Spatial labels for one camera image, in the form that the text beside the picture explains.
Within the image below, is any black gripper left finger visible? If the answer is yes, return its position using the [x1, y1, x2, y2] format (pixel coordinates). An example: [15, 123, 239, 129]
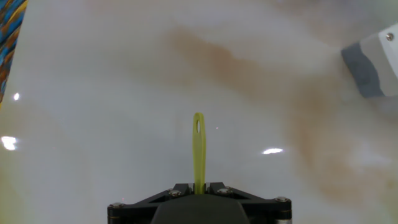
[107, 182, 195, 224]

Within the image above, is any glossy marble pattern mat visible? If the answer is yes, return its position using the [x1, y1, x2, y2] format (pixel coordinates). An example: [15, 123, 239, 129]
[0, 0, 398, 224]

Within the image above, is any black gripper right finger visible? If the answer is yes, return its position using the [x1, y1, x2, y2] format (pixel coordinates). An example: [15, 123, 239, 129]
[205, 182, 293, 224]

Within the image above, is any blue starry night cloth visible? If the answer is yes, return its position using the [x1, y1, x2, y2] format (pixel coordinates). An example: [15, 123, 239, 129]
[0, 0, 29, 108]

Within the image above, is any yellow sponge brush green handle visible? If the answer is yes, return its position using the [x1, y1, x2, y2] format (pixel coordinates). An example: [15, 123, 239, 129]
[192, 111, 207, 195]

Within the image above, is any green push button box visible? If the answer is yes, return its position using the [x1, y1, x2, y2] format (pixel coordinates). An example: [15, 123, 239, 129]
[340, 23, 398, 99]

